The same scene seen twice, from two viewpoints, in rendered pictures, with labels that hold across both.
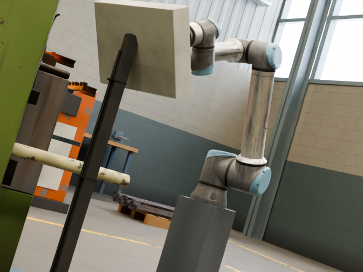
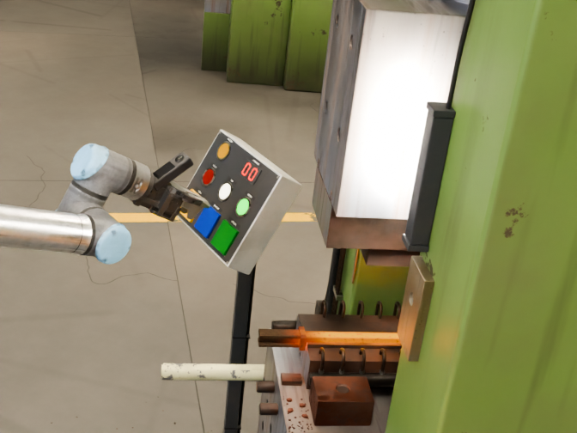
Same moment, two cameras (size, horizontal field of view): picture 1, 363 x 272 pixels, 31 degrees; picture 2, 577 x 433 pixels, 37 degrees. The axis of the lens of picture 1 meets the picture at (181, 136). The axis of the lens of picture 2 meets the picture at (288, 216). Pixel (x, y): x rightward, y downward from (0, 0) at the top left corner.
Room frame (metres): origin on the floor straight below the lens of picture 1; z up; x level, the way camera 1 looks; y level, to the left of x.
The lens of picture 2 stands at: (4.05, 1.03, 2.09)
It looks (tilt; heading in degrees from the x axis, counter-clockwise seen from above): 27 degrees down; 199
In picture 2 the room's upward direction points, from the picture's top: 7 degrees clockwise
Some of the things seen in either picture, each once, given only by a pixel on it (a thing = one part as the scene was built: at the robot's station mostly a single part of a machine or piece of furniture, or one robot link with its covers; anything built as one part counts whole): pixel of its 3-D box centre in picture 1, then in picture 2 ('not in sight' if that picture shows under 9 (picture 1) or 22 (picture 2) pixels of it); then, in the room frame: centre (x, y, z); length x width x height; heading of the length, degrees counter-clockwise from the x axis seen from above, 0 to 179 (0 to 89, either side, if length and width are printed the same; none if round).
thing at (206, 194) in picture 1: (210, 194); not in sight; (3.27, -0.23, 0.65); 0.19 x 0.19 x 0.10
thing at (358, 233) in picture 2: not in sight; (417, 208); (2.40, 0.76, 1.32); 0.42 x 0.20 x 0.10; 118
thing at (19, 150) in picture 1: (72, 165); (240, 372); (2.24, 0.33, 0.62); 0.44 x 0.05 x 0.05; 118
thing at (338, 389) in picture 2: not in sight; (341, 400); (2.63, 0.71, 0.95); 0.12 x 0.09 x 0.07; 118
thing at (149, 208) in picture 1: (172, 218); not in sight; (8.58, -0.20, 0.12); 1.58 x 0.80 x 0.24; 123
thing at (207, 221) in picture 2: not in sight; (208, 221); (2.15, 0.16, 1.01); 0.07 x 0.05 x 0.07; 53
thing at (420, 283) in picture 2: not in sight; (415, 308); (2.71, 0.84, 1.27); 0.09 x 0.02 x 0.17; 28
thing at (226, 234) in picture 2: not in sight; (225, 237); (2.20, 0.24, 1.01); 0.07 x 0.05 x 0.07; 53
